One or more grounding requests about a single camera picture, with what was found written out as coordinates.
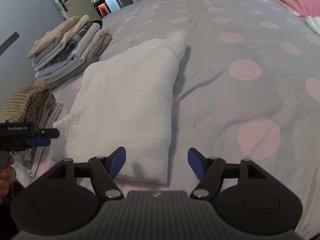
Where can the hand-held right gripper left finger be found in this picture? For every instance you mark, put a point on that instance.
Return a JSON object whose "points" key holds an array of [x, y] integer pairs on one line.
{"points": [[118, 161]]}

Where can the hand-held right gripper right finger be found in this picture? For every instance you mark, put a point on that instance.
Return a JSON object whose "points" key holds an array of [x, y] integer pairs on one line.
{"points": [[196, 161]]}

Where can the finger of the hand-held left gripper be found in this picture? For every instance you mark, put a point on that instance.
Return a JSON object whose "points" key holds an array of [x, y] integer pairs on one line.
{"points": [[48, 133], [38, 143]]}

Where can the white textured garment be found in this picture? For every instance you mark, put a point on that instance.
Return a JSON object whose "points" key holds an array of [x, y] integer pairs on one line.
{"points": [[125, 100]]}

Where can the stack of folded clothes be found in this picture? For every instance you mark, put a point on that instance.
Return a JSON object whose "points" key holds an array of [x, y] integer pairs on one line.
{"points": [[70, 47]]}

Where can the person's left hand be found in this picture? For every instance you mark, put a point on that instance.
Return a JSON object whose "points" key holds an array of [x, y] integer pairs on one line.
{"points": [[5, 180]]}

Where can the pile of pale folded linens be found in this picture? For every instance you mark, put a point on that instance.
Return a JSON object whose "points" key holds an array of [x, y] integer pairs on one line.
{"points": [[37, 155]]}

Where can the bed with polka dot sheet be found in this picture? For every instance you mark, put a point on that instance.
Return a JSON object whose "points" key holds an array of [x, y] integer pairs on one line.
{"points": [[250, 92]]}

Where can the orange stool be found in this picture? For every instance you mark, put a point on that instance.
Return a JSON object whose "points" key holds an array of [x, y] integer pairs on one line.
{"points": [[103, 8]]}

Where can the white crumpled cloth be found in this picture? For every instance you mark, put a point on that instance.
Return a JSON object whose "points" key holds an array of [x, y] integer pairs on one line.
{"points": [[314, 23]]}

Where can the grey metal wall strip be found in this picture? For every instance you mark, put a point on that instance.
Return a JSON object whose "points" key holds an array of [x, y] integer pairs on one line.
{"points": [[10, 42]]}

